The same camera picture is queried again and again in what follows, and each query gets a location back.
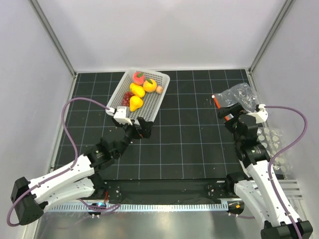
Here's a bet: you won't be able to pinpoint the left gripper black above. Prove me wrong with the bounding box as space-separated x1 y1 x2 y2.
115 117 153 158

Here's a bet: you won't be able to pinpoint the clear zip bag orange zipper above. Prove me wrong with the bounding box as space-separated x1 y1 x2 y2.
212 83 257 123

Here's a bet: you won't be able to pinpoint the yellow toy pear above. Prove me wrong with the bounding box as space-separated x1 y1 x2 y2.
130 95 144 112

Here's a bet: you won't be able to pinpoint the red toy grapes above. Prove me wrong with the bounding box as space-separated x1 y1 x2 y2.
121 92 134 107

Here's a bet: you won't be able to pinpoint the white perforated plastic basket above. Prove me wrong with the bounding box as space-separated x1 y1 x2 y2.
107 68 170 121

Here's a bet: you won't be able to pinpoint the yellow toy mango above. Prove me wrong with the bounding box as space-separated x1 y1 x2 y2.
130 83 145 98

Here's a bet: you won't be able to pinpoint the orange toy with leaf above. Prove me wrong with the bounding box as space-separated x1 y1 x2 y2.
143 78 157 93

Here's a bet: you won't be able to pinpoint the pink toy peach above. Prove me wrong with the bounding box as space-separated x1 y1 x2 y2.
133 72 145 85

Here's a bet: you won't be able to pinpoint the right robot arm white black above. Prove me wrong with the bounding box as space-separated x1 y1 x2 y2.
218 103 313 239

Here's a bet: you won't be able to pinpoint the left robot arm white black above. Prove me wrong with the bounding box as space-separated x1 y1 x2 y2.
7 117 154 227

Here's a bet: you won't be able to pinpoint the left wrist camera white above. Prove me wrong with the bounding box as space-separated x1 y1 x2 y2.
113 106 133 125

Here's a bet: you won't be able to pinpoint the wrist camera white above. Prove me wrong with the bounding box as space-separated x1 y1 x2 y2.
113 106 133 125
248 104 269 124

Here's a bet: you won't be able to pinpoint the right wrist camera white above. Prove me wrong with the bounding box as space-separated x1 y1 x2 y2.
248 104 269 124

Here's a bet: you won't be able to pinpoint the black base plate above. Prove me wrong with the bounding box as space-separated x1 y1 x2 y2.
87 178 240 205

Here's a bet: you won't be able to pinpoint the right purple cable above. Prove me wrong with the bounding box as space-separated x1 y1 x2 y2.
229 105 308 239

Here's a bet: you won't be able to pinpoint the purple cable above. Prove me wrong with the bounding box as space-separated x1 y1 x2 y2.
6 97 123 227
229 105 308 239

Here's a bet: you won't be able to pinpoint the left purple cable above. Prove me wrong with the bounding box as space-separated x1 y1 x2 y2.
6 97 123 227

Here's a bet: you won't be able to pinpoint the white slotted cable duct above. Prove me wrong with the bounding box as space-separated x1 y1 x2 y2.
49 202 228 213

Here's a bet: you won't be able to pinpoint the right aluminium frame post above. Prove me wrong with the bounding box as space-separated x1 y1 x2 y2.
248 0 295 75

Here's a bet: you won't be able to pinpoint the aluminium frame post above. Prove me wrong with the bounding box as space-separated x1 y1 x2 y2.
248 0 295 75
28 0 76 77

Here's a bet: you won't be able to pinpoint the left aluminium frame post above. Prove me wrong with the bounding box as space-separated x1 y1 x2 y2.
28 0 76 77

